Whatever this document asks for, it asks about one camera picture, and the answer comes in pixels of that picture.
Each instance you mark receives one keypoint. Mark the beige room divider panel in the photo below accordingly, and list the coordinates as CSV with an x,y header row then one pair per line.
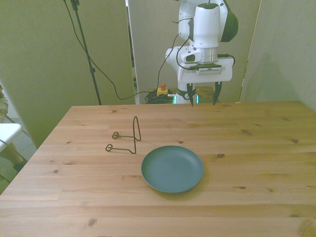
x,y
150,37
37,61
284,49

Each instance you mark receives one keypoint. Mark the teal round plate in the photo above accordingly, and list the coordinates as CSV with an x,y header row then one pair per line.
x,y
172,170

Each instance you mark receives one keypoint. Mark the yellow emergency stop box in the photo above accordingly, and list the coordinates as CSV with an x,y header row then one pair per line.
x,y
162,92

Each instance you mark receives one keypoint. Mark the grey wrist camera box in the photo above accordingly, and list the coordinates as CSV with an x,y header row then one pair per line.
x,y
209,71

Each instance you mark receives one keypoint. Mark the black tripod stand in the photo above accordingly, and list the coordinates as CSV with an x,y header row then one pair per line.
x,y
92,70

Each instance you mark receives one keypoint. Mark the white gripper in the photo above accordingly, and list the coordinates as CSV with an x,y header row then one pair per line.
x,y
212,77

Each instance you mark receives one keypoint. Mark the white chair seat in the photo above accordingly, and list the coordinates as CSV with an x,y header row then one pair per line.
x,y
8,130

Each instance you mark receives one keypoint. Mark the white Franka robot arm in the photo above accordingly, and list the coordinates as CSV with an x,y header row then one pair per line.
x,y
207,24

